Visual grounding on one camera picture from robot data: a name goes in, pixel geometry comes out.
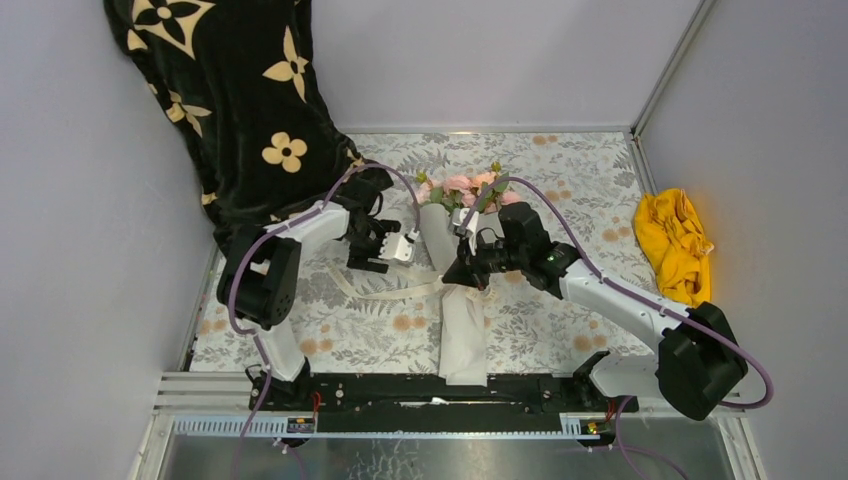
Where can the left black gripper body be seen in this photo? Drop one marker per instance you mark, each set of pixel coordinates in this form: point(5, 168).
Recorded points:
point(369, 243)

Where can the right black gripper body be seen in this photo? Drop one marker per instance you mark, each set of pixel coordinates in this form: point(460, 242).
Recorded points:
point(489, 259)

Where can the pink fake flower bouquet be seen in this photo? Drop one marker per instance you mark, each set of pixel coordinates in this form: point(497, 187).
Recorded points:
point(462, 191)

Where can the white translucent wrapping paper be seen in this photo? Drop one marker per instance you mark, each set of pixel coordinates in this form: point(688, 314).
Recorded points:
point(463, 345)

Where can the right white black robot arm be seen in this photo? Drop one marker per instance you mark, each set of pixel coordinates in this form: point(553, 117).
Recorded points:
point(695, 360)

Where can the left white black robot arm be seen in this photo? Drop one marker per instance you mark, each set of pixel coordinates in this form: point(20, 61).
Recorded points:
point(259, 283)

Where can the black blanket with cream flowers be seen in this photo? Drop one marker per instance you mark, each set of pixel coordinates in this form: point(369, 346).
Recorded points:
point(237, 79)

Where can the floral patterned table mat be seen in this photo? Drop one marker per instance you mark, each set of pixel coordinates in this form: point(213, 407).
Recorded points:
point(584, 185)

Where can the yellow cloth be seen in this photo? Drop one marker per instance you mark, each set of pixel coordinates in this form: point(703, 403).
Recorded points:
point(674, 241)

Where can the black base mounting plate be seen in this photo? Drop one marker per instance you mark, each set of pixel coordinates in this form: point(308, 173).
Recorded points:
point(540, 390)

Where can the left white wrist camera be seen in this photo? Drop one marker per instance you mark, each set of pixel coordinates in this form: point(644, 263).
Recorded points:
point(398, 246)

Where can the aluminium frame rail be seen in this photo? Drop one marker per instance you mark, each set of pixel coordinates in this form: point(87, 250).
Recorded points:
point(221, 403)

